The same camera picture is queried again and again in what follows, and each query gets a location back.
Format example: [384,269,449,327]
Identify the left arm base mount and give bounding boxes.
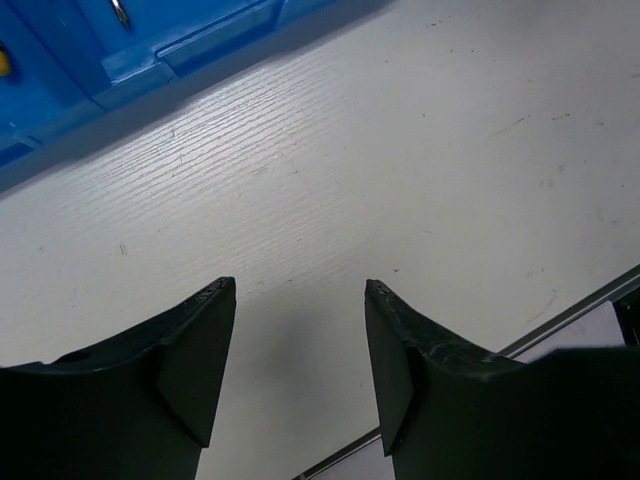
[613,292,640,346]

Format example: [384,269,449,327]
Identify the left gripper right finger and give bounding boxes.
[365,280,639,479]

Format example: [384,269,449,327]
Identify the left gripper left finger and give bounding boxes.
[1,277,236,479]

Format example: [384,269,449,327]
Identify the yellow black pliers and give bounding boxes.
[0,43,12,77]

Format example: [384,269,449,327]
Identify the green stubby screwdriver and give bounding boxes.
[110,0,130,29]

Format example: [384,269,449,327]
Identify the blue three-compartment bin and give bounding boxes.
[1,1,384,189]

